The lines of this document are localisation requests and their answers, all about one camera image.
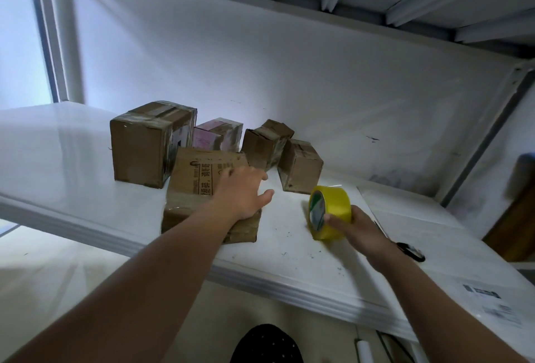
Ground person's left hand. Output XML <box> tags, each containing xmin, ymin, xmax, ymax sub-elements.
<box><xmin>209</xmin><ymin>164</ymin><xmax>276</xmax><ymax>223</ymax></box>

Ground person's right hand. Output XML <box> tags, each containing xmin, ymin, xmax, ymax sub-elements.
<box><xmin>325</xmin><ymin>204</ymin><xmax>398</xmax><ymax>274</ymax></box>

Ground yellow tape roll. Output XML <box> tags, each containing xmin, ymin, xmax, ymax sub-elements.
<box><xmin>307</xmin><ymin>185</ymin><xmax>354</xmax><ymax>243</ymax></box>

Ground black handled scissors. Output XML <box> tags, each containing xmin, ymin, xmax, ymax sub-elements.
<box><xmin>395</xmin><ymin>240</ymin><xmax>427</xmax><ymax>263</ymax></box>

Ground corrugated cardboard box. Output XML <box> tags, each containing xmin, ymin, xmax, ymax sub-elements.
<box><xmin>241</xmin><ymin>118</ymin><xmax>296</xmax><ymax>172</ymax></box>

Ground pink carton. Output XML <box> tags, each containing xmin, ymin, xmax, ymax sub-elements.
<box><xmin>191</xmin><ymin>117</ymin><xmax>245</xmax><ymax>154</ymax></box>

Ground small cardboard box red label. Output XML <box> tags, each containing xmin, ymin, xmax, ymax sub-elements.
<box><xmin>276</xmin><ymin>138</ymin><xmax>325</xmax><ymax>195</ymax></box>

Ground long cardboard box white label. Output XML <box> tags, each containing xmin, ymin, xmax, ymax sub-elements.
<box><xmin>109</xmin><ymin>100</ymin><xmax>199</xmax><ymax>190</ymax></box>

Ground person's left forearm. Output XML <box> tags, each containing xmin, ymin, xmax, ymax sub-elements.
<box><xmin>4</xmin><ymin>208</ymin><xmax>235</xmax><ymax>363</ymax></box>

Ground person's black trousers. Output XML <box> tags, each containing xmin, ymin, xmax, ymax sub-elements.
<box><xmin>230</xmin><ymin>323</ymin><xmax>305</xmax><ymax>363</ymax></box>

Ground white tube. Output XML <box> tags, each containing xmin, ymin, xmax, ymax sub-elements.
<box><xmin>354</xmin><ymin>338</ymin><xmax>376</xmax><ymax>363</ymax></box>

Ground wooden stool blue top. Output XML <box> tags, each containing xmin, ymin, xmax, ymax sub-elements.
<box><xmin>483</xmin><ymin>154</ymin><xmax>535</xmax><ymax>263</ymax></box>

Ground white metal shelf rack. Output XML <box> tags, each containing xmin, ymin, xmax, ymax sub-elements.
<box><xmin>0</xmin><ymin>0</ymin><xmax>535</xmax><ymax>363</ymax></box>

